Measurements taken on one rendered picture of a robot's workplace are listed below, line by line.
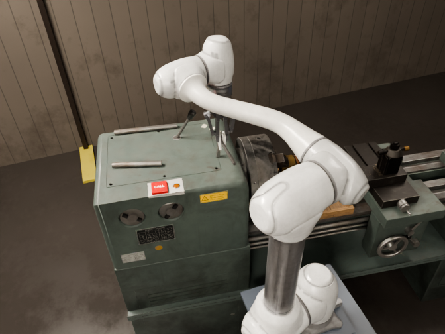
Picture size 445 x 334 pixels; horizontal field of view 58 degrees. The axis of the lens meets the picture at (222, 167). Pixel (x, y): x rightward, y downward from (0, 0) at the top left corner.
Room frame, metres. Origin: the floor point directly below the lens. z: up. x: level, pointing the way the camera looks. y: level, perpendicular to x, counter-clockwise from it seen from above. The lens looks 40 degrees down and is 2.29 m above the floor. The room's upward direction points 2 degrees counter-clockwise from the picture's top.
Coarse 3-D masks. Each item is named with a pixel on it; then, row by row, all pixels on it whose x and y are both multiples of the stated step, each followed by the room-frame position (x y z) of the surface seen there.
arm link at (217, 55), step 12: (216, 36) 1.27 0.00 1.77; (204, 48) 1.25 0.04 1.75; (216, 48) 1.23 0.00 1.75; (228, 48) 1.24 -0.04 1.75; (204, 60) 1.21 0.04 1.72; (216, 60) 1.22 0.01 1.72; (228, 60) 1.23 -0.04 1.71; (216, 72) 1.21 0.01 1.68; (228, 72) 1.23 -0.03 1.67; (216, 84) 1.23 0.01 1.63
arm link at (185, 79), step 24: (168, 72) 1.14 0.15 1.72; (192, 72) 1.14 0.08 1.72; (168, 96) 1.12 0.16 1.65; (192, 96) 1.09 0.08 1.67; (216, 96) 1.07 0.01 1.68; (240, 120) 1.02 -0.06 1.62; (264, 120) 0.99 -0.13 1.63; (288, 120) 0.97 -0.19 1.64; (288, 144) 0.93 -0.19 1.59; (312, 144) 0.87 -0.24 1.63
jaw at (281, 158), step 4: (268, 156) 1.35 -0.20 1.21; (272, 156) 1.35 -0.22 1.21; (276, 156) 1.36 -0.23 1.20; (280, 156) 1.36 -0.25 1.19; (284, 156) 1.40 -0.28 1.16; (272, 160) 1.34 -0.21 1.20; (276, 160) 1.35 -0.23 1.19; (280, 160) 1.35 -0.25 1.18; (284, 160) 1.35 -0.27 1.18; (288, 160) 1.41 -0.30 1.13; (280, 164) 1.37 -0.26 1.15; (284, 164) 1.38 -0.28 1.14; (288, 164) 1.40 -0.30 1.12
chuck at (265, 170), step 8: (248, 136) 1.49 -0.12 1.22; (256, 136) 1.48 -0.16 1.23; (264, 136) 1.47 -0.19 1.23; (256, 144) 1.40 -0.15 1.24; (264, 144) 1.40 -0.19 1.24; (256, 152) 1.36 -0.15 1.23; (264, 152) 1.36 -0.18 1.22; (272, 152) 1.36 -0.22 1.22; (256, 160) 1.33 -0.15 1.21; (264, 160) 1.33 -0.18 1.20; (264, 168) 1.30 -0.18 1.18; (272, 168) 1.31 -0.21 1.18; (264, 176) 1.28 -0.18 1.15; (272, 176) 1.29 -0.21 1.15
